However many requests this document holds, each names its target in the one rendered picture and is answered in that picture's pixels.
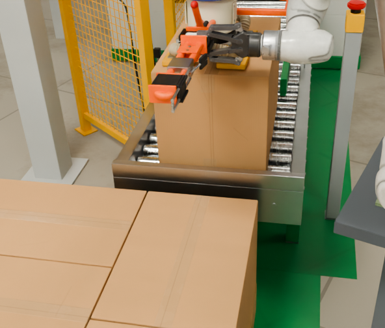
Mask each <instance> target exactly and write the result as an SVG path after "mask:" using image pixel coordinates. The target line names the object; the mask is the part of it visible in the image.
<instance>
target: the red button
mask: <svg viewBox="0 0 385 328"><path fill-rule="evenodd" d="M347 7H348V8H349V9H350V10H351V13H352V14H360V13H361V10H362V9H364V8H365V7H366V3H365V2H364V1H362V0H351V1H349V2H348V3H347Z"/></svg>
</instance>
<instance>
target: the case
mask: <svg viewBox="0 0 385 328"><path fill-rule="evenodd" d="M250 19H251V21H250V27H249V30H257V31H258V33H262V34H263V32H264V30H272V31H278V30H280V27H281V18H275V17H250ZM186 27H188V23H187V24H186V23H185V19H184V21H183V23H182V24H181V26H180V27H179V29H178V30H177V32H176V34H175V35H174V37H173V38H172V40H171V41H170V43H169V45H168V46H167V48H166V49H165V51H164V53H163V54H162V55H161V57H160V59H159V60H158V62H157V64H156V65H155V67H154V68H153V70H152V71H151V77H152V82H153V81H154V79H155V78H156V73H157V72H162V73H166V72H167V66H163V65H162V61H163V59H164V58H165V56H166V54H167V53H168V49H169V46H170V45H171V44H172V43H174V42H175V41H176V38H177V37H178V35H179V34H180V32H182V30H183V29H184V28H186ZM278 73H279V61H270V60H263V59H262V55H261V56H260V57H250V58H249V60H248V64H247V66H246V69H245V70H234V69H219V68H217V62H210V61H209V57H208V58H207V65H206V66H205V67H204V68H203V69H202V70H200V69H199V67H198V68H197V69H196V70H195V71H194V74H193V75H192V79H191V81H190V83H189V85H188V87H187V89H188V90H189V92H188V94H187V96H186V98H185V100H184V102H183V103H179V104H178V106H177V108H176V110H175V113H172V112H171V110H172V108H171V104H170V103H153V104H154V111H155V125H156V132H157V145H158V153H159V162H160V163H171V164H180V165H198V166H206V167H224V168H233V169H251V170H260V171H267V167H268V162H269V154H270V149H271V141H272V133H273V129H274V121H275V116H276V108H277V103H278Z"/></svg>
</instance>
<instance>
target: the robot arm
mask: <svg viewBox="0 0 385 328"><path fill-rule="evenodd" d="M329 6H330V0H288V3H287V12H286V29H285V30H284V31H281V30H278V31H272V30H264V32H263V34H262V33H258V32H246V31H244V30H243V28H242V26H241V24H242V23H241V22H238V23H234V24H211V25H210V26H209V29H208V30H198V31H197V32H196V33H186V35H203V36H210V37H213V38H219V39H222V40H227V41H229V42H231V43H232V46H230V47H226V48H218V49H212V50H211V51H210V52H207V57H209V61H210V62H223V63H232V64H235V65H238V66H240V64H241V61H242V59H243V58H245V57H260V56H261V55H262V59H263V60H270V61H285V62H288V63H293V64H316V63H321V62H326V61H328V60H329V59H330V58H331V56H332V53H333V50H334V36H333V35H332V34H330V33H329V32H327V31H325V30H322V29H320V24H321V22H322V21H323V19H324V16H325V14H326V12H327V10H328V8H329ZM375 7H376V12H377V21H378V30H379V35H380V44H381V49H382V58H383V63H384V71H385V0H375ZM233 30H236V31H239V33H237V34H236V35H234V34H226V33H221V32H218V31H233ZM227 53H229V54H231V53H235V54H236V55H238V57H226V56H217V55H222V54H227ZM379 169H380V170H379V171H378V172H377V175H376V180H375V193H376V196H377V198H378V201H379V202H380V204H381V205H382V207H383V208H384V209H385V136H384V138H383V141H382V154H381V159H380V167H379Z"/></svg>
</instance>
